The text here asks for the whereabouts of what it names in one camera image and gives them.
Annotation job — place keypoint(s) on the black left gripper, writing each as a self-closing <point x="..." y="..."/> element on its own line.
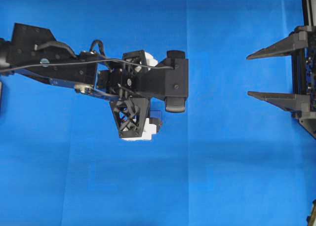
<point x="131" y="110"/>

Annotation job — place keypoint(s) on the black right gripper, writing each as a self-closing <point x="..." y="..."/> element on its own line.
<point x="302" y="43"/>

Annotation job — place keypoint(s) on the blue block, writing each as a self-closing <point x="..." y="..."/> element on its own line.
<point x="155" y="115"/>

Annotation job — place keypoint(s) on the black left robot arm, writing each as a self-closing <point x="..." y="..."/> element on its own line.
<point x="35" y="53"/>

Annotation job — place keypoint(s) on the blue table cloth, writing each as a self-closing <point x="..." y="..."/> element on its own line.
<point x="228" y="160"/>

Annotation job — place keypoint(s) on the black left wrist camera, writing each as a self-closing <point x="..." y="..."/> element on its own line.
<point x="168" y="82"/>

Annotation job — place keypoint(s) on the black aluminium table frame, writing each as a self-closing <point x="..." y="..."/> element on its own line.
<point x="309" y="12"/>

